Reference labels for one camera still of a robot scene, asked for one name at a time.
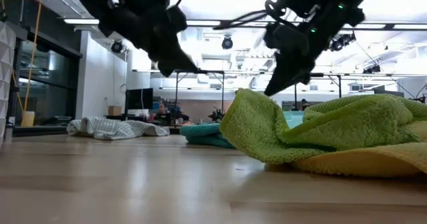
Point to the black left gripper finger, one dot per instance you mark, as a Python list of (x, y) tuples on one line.
[(170, 69), (180, 59)]

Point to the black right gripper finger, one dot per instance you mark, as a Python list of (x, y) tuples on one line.
[(302, 69), (282, 72)]

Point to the green microfiber towel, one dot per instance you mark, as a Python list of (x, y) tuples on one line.
[(253, 127)]

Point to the teal microfiber towel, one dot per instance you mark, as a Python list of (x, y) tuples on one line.
[(203, 135)]

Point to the white microfiber towel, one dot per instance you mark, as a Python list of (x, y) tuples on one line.
[(113, 129)]

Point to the yellow microfiber towel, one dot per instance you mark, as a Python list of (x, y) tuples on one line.
[(367, 162)]

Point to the black background robot arm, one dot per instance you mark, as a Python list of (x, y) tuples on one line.
[(217, 114)]

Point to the person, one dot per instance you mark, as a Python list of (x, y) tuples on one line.
[(162, 112), (304, 104)]

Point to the black ceiling spotlight cluster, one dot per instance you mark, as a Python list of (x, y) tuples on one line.
[(341, 42)]

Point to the black computer monitor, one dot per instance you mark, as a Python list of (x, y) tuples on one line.
[(139, 99)]

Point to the long ceiling light fixture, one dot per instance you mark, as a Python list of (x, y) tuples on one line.
[(203, 23)]

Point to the short ceiling light strip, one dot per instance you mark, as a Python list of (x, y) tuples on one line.
[(81, 21)]

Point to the brown cardboard box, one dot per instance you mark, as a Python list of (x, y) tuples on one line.
[(114, 110)]

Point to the dark grey computer monitor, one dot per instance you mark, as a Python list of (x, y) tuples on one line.
[(390, 93)]

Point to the yellow cup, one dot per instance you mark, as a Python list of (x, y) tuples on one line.
[(28, 119)]

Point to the white faceted plant pot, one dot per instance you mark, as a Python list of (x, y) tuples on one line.
[(6, 84)]

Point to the black metal table frame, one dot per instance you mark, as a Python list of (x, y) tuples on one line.
[(40, 130)]

